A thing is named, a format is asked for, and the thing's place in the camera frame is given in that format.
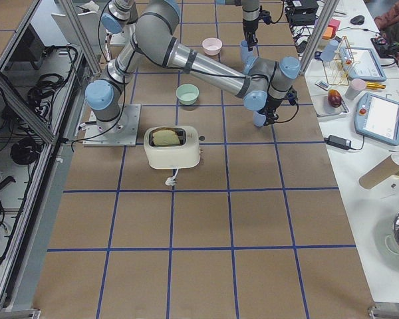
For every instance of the red apple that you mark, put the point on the red apple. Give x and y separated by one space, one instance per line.
334 98

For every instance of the light blue cup on rack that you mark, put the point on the light blue cup on rack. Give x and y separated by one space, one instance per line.
329 51

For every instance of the grey metal tray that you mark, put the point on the grey metal tray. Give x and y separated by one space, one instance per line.
325 110

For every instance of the robot teach pendant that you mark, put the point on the robot teach pendant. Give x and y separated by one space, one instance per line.
361 63
377 117

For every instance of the robot teach pendant far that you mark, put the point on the robot teach pendant far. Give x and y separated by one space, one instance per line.
361 63

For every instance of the black power adapter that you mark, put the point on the black power adapter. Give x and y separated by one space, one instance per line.
338 142

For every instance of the cardboard tube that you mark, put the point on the cardboard tube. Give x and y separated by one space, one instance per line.
380 172

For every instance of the cream white toaster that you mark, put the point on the cream white toaster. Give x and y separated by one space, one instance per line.
185 155

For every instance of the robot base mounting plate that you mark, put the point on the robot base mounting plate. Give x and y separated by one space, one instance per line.
114 134

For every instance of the black computer mouse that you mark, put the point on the black computer mouse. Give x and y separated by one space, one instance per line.
357 20

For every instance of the aluminium frame post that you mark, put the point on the aluminium frame post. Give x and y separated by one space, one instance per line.
324 18

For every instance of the gold wire rack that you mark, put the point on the gold wire rack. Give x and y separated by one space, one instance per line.
336 71

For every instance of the orange sticky notes block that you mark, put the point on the orange sticky notes block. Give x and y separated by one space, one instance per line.
331 29

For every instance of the gold metal cylinder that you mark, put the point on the gold metal cylinder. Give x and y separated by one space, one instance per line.
375 86

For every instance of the pink bowl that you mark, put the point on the pink bowl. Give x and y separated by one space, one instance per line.
212 46

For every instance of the blue plastic cup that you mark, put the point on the blue plastic cup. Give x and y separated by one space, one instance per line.
259 118
245 51

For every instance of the toast bread slice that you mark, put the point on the toast bread slice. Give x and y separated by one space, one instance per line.
165 137

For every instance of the robot teach pendant near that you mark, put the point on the robot teach pendant near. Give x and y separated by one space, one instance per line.
377 117

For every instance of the mint green bowl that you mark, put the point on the mint green bowl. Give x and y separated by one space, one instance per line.
187 94

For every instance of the small remote control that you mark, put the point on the small remote control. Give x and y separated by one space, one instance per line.
323 85

